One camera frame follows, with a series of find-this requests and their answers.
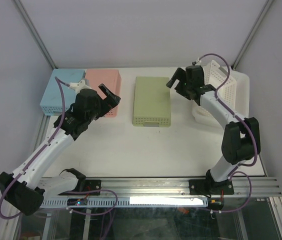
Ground pink plastic basket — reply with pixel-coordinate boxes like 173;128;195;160
84;69;122;118

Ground small white plastic basket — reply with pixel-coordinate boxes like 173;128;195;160
200;60;237;116

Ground large white plastic container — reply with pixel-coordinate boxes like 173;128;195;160
192;70;250;129

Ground green plastic basket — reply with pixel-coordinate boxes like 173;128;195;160
132;76;172;128

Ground blue plastic basket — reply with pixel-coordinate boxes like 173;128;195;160
40;68;86;116

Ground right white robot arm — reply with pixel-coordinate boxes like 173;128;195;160
166;65;261;198

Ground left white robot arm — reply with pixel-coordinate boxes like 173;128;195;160
0;84;121;216

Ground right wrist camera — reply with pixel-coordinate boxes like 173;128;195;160
192;56;204;66

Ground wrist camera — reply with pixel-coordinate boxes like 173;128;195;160
192;56;204;66
68;78;91;94

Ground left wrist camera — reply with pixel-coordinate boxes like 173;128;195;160
68;78;91;94

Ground right aluminium frame post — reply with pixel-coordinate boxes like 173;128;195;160
231;0;276;70

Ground aluminium frame post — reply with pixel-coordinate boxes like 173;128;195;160
231;0;276;70
11;0;58;70

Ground white slotted cable duct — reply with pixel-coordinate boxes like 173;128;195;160
40;196;208;209

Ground left aluminium frame post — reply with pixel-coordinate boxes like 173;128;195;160
11;0;58;70

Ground aluminium mounting rail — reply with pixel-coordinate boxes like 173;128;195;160
38;176;281;198

